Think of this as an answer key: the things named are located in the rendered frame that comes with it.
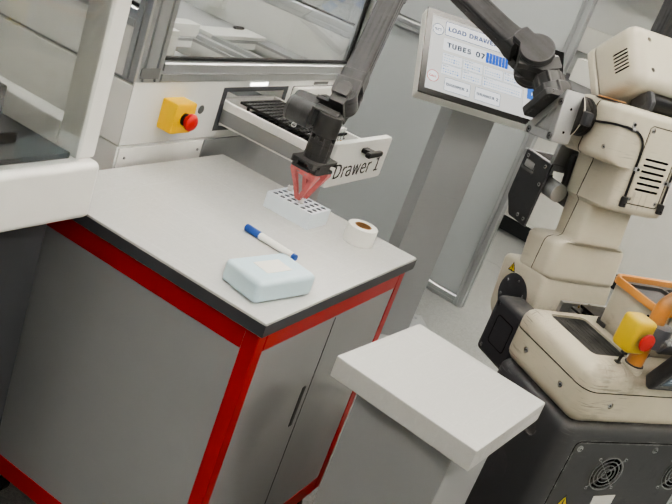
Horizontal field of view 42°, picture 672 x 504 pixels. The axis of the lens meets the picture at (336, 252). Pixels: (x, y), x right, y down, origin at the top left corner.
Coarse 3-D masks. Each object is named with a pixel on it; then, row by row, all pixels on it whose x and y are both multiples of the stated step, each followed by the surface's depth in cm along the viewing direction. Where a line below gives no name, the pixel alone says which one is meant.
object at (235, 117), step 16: (240, 96) 225; (256, 96) 231; (272, 96) 237; (224, 112) 217; (240, 112) 215; (240, 128) 215; (256, 128) 213; (272, 128) 211; (272, 144) 211; (288, 144) 209; (304, 144) 207
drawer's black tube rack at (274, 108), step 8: (248, 104) 218; (256, 104) 221; (264, 104) 224; (272, 104) 226; (280, 104) 230; (256, 112) 225; (264, 112) 216; (272, 112) 219; (280, 112) 222; (272, 120) 224; (280, 120) 215; (288, 120) 218; (288, 128) 222; (296, 128) 213; (304, 128) 216; (304, 136) 220
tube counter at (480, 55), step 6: (480, 54) 290; (486, 54) 291; (492, 54) 292; (480, 60) 290; (486, 60) 290; (492, 60) 291; (498, 60) 292; (504, 60) 293; (498, 66) 292; (504, 66) 292
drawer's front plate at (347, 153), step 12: (336, 144) 201; (348, 144) 205; (360, 144) 211; (372, 144) 217; (384, 144) 223; (336, 156) 203; (348, 156) 208; (360, 156) 214; (384, 156) 227; (348, 168) 212; (360, 168) 218; (372, 168) 224; (336, 180) 209; (348, 180) 215
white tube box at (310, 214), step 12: (276, 192) 198; (288, 192) 201; (264, 204) 198; (276, 204) 196; (288, 204) 195; (300, 204) 196; (312, 204) 199; (288, 216) 195; (300, 216) 194; (312, 216) 193; (324, 216) 198
